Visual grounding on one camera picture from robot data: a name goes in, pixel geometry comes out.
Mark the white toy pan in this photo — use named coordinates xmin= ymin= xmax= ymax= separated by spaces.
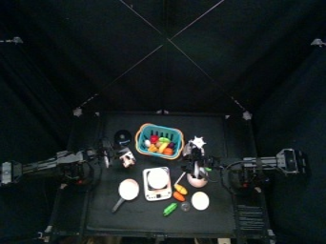
xmin=111 ymin=178 xmax=142 ymax=214

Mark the white toy stove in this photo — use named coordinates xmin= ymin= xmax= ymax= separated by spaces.
xmin=142 ymin=166 xmax=174 ymax=202

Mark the green toy pepper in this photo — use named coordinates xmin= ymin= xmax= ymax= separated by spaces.
xmin=162 ymin=202 xmax=178 ymax=217

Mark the orange toy carrot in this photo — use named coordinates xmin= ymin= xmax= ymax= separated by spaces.
xmin=172 ymin=191 xmax=187 ymax=203

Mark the white round toy plate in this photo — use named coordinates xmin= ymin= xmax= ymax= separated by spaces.
xmin=190 ymin=191 xmax=210 ymax=212

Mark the white toy pot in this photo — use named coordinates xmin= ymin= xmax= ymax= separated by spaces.
xmin=147 ymin=168 xmax=170 ymax=191

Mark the white toy utensil stick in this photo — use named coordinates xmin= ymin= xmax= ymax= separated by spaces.
xmin=174 ymin=172 xmax=187 ymax=186

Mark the white cup drying rack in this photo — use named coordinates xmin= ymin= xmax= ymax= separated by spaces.
xmin=188 ymin=135 xmax=207 ymax=149

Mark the teal basket with orange rim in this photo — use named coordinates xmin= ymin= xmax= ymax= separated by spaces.
xmin=134 ymin=122 xmax=186 ymax=160

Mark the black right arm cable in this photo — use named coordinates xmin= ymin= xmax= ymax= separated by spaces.
xmin=220 ymin=160 xmax=247 ymax=192

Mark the pinkish white toy bowl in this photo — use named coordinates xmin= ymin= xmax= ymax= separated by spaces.
xmin=186 ymin=173 xmax=208 ymax=189

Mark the black round disc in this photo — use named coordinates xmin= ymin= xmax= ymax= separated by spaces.
xmin=113 ymin=129 xmax=132 ymax=147

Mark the yellow toy banana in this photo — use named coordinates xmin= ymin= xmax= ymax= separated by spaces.
xmin=158 ymin=142 xmax=171 ymax=154

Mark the yellow toy corn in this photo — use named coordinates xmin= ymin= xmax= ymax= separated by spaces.
xmin=174 ymin=184 xmax=188 ymax=195

